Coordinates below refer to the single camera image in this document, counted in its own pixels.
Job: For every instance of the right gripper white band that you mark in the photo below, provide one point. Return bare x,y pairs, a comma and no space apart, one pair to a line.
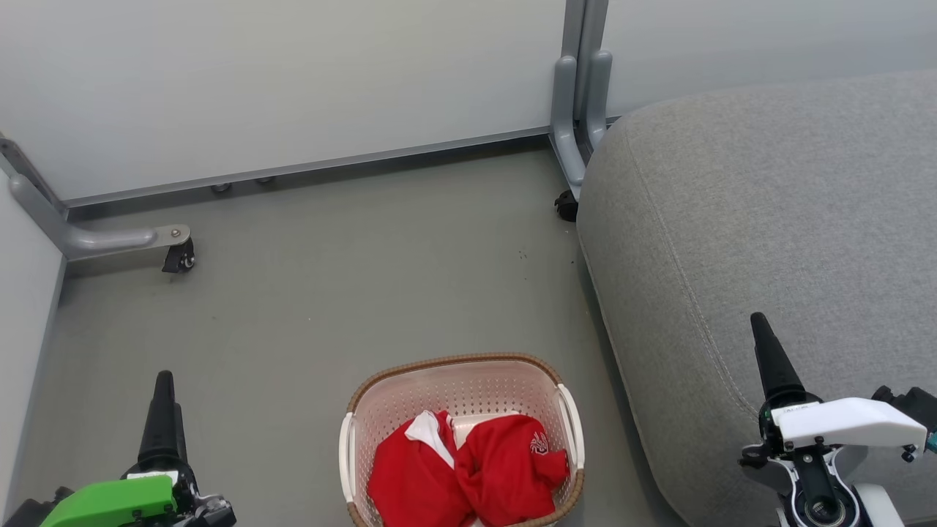
842,423

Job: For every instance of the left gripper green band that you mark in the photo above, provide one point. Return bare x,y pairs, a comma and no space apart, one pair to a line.
110,505

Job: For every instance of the red cloth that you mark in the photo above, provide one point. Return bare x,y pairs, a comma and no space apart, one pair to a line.
410,483

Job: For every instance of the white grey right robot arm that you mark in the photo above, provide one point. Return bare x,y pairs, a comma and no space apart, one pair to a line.
880,509

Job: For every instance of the grey fabric sofa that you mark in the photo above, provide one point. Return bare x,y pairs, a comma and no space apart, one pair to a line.
768,219

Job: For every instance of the grey rubber caster wheel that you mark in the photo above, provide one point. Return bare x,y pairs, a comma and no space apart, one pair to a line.
565,207

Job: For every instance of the black caster on flat foot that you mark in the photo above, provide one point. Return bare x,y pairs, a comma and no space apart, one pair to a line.
179,258

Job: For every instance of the grey partition stand flat foot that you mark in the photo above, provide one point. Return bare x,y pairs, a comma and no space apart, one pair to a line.
110,240

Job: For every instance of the cream perforated laundry basket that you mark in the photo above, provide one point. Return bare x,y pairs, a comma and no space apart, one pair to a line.
468,388

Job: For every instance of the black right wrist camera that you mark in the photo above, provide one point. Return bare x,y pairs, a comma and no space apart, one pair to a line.
916,404

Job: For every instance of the grey partition bottom rail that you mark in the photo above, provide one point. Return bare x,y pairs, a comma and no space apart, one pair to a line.
329,165

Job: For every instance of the grey partition stand double post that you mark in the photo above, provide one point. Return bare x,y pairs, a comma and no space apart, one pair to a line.
560,110

